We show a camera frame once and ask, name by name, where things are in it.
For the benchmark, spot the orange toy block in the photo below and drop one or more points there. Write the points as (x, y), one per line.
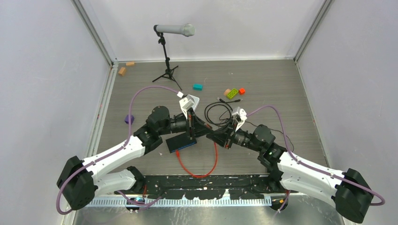
(241, 91)

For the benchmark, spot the grey microphone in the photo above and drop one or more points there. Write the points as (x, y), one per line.
(186, 30)

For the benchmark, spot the tan wooden block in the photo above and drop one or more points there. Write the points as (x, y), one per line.
(130, 63)
(122, 71)

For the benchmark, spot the purple toy block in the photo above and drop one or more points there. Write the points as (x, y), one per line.
(129, 119)

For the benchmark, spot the teal toy block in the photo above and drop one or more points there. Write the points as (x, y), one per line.
(197, 86)

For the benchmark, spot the green lego brick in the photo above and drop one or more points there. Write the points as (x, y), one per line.
(233, 93)

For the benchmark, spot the black microphone tripod stand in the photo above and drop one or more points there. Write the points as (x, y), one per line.
(169, 72)

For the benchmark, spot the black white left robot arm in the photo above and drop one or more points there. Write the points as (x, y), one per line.
(83, 179)

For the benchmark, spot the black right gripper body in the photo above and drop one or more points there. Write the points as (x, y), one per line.
(228, 137)

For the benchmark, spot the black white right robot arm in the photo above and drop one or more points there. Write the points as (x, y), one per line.
(347, 192)

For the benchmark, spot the peach toy block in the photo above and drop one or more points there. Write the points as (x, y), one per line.
(227, 92)

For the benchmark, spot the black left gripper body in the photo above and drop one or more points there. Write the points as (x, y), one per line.
(191, 123)

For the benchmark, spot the black network switch blue ports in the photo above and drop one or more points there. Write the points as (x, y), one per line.
(179, 142)

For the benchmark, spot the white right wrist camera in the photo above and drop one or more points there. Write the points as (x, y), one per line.
(240, 116)

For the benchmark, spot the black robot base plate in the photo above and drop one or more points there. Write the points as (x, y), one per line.
(239, 187)

